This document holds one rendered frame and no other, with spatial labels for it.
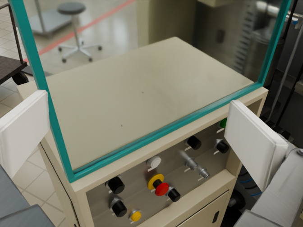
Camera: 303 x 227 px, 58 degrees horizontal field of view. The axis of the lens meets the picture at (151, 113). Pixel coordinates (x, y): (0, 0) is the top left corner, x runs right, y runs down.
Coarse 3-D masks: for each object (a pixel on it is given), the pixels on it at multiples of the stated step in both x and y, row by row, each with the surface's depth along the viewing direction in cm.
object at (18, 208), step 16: (0, 176) 10; (0, 192) 9; (16, 192) 9; (0, 208) 8; (16, 208) 8; (32, 208) 8; (0, 224) 7; (16, 224) 7; (32, 224) 7; (48, 224) 7
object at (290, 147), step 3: (276, 132) 16; (279, 135) 16; (282, 138) 16; (288, 141) 15; (288, 144) 15; (291, 144) 15; (288, 147) 15; (291, 147) 15; (294, 147) 15; (288, 150) 14; (288, 153) 14; (285, 156) 14
